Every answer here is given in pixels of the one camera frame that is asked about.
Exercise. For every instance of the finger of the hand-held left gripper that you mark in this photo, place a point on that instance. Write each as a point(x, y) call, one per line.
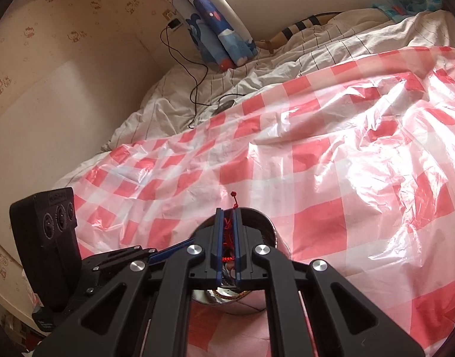
point(168, 253)
point(112, 266)

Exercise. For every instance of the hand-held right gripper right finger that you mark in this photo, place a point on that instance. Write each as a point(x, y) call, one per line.
point(246, 253)

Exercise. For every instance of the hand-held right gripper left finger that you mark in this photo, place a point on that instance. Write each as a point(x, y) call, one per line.
point(212, 253)

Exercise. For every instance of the round metal tin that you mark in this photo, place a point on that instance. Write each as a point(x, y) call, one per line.
point(231, 303)

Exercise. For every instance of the red white checkered plastic sheet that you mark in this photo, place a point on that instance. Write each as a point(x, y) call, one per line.
point(324, 193)

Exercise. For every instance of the dark small device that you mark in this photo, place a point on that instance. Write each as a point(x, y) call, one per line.
point(223, 107)

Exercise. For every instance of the white striped duvet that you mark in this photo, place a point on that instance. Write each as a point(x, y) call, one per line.
point(324, 41)

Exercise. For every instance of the black charger plug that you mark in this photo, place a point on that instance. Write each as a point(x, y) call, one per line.
point(174, 23)

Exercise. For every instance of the black striped pillow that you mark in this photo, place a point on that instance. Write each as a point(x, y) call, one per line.
point(298, 28)

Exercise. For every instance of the white wall socket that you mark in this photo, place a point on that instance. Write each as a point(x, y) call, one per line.
point(171, 13)

